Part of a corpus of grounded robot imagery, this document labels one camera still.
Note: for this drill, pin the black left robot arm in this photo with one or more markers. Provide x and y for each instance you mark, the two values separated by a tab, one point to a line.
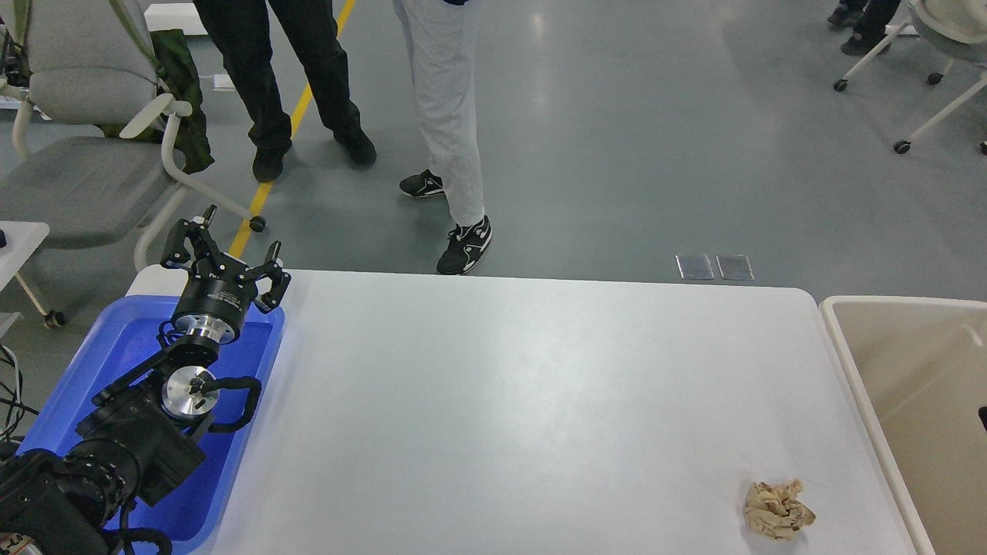
142	441

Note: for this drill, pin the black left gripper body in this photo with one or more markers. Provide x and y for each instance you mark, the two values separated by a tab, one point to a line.
213	307

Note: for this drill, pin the crumpled brown paper ball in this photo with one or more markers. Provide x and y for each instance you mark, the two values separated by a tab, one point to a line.
774	510

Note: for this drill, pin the person in black right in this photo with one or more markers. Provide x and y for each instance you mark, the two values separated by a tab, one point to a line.
867	20

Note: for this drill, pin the blue plastic tray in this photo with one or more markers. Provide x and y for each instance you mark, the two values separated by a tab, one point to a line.
124	335

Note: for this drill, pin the grey office chair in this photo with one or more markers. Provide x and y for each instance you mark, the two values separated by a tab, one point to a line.
96	140

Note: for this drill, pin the metal floor plate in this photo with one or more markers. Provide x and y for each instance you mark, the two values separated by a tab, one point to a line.
735	268
695	267

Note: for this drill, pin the metal floor plate left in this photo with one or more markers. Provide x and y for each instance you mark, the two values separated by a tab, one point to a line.
695	267

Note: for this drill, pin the metal floor plate right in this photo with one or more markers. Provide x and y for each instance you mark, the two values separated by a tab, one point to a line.
735	268

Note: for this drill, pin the white side table left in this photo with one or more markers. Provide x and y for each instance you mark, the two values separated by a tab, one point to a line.
22	238

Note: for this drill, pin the person in grey sweatpants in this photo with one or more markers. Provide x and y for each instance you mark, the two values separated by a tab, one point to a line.
440	38

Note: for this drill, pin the beige plastic bin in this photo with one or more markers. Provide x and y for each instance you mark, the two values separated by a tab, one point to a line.
917	372

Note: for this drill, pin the green bag on chair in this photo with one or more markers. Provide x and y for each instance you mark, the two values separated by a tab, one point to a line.
165	53

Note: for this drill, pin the white chair at right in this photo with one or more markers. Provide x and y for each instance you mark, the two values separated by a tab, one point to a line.
954	28

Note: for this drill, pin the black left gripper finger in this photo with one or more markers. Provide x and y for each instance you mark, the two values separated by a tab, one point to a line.
273	271
190	247

